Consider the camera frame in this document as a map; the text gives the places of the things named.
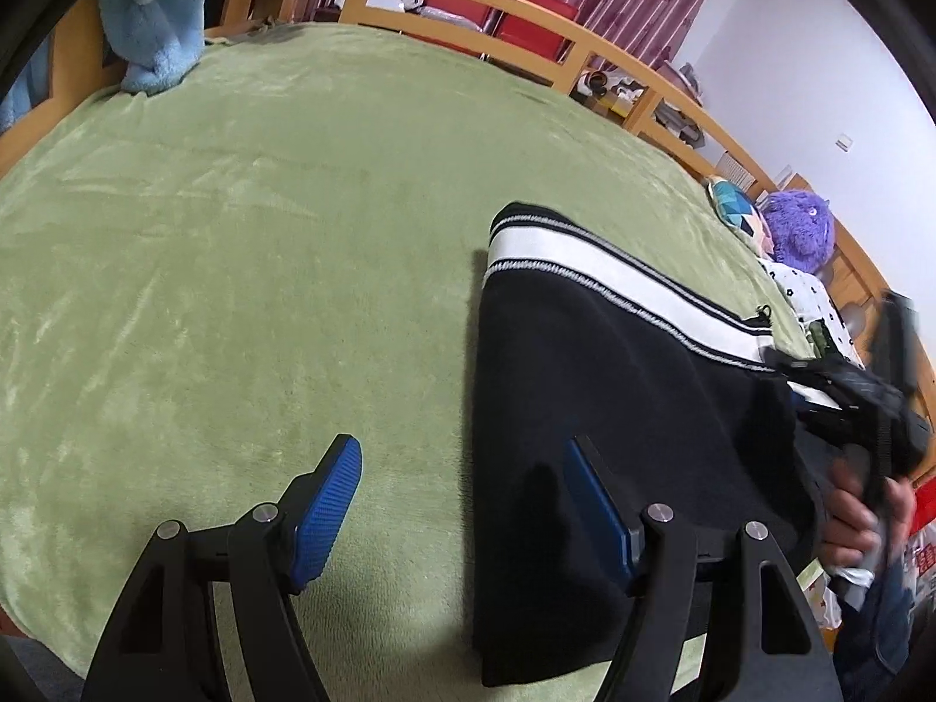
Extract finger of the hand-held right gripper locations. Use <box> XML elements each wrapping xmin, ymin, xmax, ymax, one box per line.
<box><xmin>793</xmin><ymin>391</ymin><xmax>842</xmax><ymax>440</ymax></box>
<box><xmin>764</xmin><ymin>347</ymin><xmax>831</xmax><ymax>381</ymax></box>

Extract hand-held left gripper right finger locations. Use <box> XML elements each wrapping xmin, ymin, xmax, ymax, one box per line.
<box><xmin>566</xmin><ymin>435</ymin><xmax>845</xmax><ymax>702</ymax></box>

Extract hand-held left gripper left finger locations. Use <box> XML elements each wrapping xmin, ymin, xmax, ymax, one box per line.
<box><xmin>80</xmin><ymin>433</ymin><xmax>364</xmax><ymax>702</ymax></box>

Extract black pants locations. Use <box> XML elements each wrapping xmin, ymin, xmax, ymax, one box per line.
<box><xmin>470</xmin><ymin>201</ymin><xmax>842</xmax><ymax>689</ymax></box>

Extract person's right hand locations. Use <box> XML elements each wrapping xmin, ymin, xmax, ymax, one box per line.
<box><xmin>825</xmin><ymin>453</ymin><xmax>915</xmax><ymax>575</ymax></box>

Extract dark green cloth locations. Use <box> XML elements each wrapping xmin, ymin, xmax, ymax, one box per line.
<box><xmin>804</xmin><ymin>318</ymin><xmax>838</xmax><ymax>359</ymax></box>

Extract white floral pillow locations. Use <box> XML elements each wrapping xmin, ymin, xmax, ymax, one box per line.
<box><xmin>756</xmin><ymin>256</ymin><xmax>868</xmax><ymax>370</ymax></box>

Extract purple plush toy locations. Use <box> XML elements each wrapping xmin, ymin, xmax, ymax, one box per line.
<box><xmin>759</xmin><ymin>190</ymin><xmax>836</xmax><ymax>271</ymax></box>

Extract red box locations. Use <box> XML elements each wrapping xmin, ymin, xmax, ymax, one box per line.
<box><xmin>907</xmin><ymin>519</ymin><xmax>936</xmax><ymax>579</ymax></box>

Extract geometric patterned pillow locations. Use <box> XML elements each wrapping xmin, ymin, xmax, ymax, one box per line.
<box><xmin>706</xmin><ymin>177</ymin><xmax>776</xmax><ymax>246</ymax></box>

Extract person's blue jeans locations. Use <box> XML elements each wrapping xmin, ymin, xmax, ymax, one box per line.
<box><xmin>830</xmin><ymin>548</ymin><xmax>923</xmax><ymax>702</ymax></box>

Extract green fleece blanket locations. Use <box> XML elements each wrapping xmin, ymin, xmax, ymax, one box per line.
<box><xmin>0</xmin><ymin>20</ymin><xmax>820</xmax><ymax>681</ymax></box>

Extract pile of papers and boxes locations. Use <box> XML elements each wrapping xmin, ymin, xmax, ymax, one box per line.
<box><xmin>574</xmin><ymin>62</ymin><xmax>707</xmax><ymax>147</ymax></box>

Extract red chair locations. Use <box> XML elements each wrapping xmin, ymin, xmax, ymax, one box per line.
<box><xmin>409</xmin><ymin>0</ymin><xmax>498</xmax><ymax>37</ymax></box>
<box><xmin>493</xmin><ymin>0</ymin><xmax>582</xmax><ymax>52</ymax></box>

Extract light blue fleece robe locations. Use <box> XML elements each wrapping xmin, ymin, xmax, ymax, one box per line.
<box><xmin>0</xmin><ymin>0</ymin><xmax>231</xmax><ymax>133</ymax></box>

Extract wooden bed frame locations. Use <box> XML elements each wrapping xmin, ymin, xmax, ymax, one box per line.
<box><xmin>0</xmin><ymin>0</ymin><xmax>936</xmax><ymax>440</ymax></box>

